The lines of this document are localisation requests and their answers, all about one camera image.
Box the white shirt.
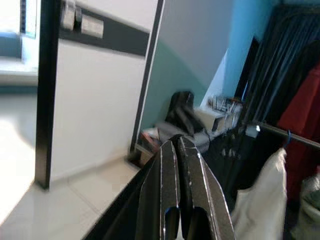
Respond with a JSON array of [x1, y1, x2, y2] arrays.
[[231, 147, 288, 240]]

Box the black clothes rack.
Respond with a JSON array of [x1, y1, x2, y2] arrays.
[[219, 94, 320, 161]]

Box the black hanging garment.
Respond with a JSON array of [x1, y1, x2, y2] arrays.
[[239, 4, 320, 126]]

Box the white door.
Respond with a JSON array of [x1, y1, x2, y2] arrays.
[[37, 0, 165, 190]]

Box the grey switch plate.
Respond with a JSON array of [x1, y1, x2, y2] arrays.
[[81, 14, 105, 38], [62, 1, 82, 30]]

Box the orange cardboard box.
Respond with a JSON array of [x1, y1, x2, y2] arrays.
[[138, 127, 163, 166]]

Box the white low cabinet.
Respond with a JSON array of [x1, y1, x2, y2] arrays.
[[197, 109, 226, 133]]

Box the blue plastic hanger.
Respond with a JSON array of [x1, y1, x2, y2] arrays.
[[285, 129, 294, 149]]

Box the grey shorts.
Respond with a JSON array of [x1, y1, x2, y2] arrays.
[[291, 174, 320, 240]]

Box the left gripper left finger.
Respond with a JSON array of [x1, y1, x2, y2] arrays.
[[137, 136, 181, 240]]

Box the red hanging garment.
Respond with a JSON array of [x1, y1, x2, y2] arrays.
[[277, 67, 320, 201]]

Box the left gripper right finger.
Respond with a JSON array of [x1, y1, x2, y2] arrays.
[[176, 136, 236, 240]]

